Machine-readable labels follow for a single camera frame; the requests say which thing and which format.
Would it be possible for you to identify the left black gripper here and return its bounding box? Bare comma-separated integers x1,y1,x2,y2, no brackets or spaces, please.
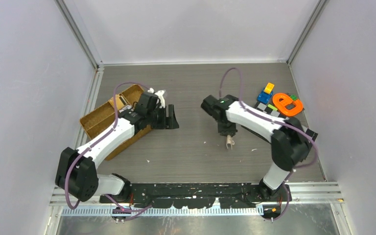
146,104,178,129

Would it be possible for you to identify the beige card holder wallet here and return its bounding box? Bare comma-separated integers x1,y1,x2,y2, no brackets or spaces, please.
226,135,235,149

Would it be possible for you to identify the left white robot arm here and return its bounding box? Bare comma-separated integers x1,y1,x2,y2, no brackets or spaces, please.
55,89,179,203

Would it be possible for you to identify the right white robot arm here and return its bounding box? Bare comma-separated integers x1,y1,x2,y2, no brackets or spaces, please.
201,95,314,201

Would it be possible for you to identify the white credit card in tray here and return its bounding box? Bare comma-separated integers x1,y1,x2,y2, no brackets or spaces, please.
118,104,133,113

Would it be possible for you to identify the gold credit card in tray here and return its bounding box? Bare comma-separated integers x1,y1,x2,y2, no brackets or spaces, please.
108,94,129,110

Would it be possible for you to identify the black white checkerboard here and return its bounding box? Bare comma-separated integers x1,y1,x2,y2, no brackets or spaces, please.
241,101,318,142

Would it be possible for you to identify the blue toy block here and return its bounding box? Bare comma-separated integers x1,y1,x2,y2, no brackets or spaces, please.
257,90,274,105

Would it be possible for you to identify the lime green stick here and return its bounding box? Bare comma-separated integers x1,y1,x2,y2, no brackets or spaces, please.
267,104,278,111

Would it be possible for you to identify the yellow toy block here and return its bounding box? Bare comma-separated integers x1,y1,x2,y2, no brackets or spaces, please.
263,82,275,94

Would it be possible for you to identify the orange plastic letter toy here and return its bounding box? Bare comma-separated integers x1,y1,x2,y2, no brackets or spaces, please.
272,93,304,117

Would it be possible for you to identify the woven wicker tray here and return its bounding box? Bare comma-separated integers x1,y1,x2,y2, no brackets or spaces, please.
79,84,152,161

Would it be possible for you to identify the green toy block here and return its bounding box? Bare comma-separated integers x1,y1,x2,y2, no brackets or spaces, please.
289,94,298,101

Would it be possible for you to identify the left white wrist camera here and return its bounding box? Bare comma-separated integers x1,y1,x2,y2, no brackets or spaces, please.
147,88,167,108

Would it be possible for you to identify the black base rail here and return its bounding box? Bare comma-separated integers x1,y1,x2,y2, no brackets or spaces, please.
99,183,291,209

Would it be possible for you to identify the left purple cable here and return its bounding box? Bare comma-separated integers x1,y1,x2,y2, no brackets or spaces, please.
64,81,151,211

